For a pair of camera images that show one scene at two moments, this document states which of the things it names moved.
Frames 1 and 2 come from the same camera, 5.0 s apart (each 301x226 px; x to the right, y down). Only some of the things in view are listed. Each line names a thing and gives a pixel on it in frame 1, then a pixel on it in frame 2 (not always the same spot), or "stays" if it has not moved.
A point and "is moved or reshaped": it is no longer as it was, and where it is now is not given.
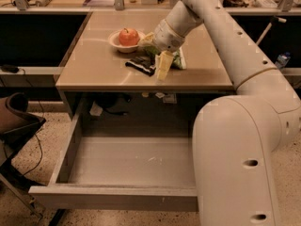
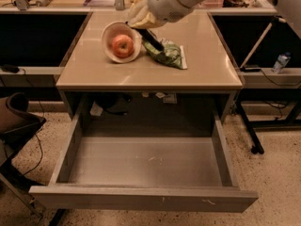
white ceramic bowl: x=114 y=40 is moved or reshaped
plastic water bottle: x=282 y=59 stays
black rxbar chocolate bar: x=143 y=64 is moved or reshaped
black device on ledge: x=9 y=68 stays
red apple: x=129 y=37 to x=122 y=46
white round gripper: x=166 y=37 to x=164 y=0
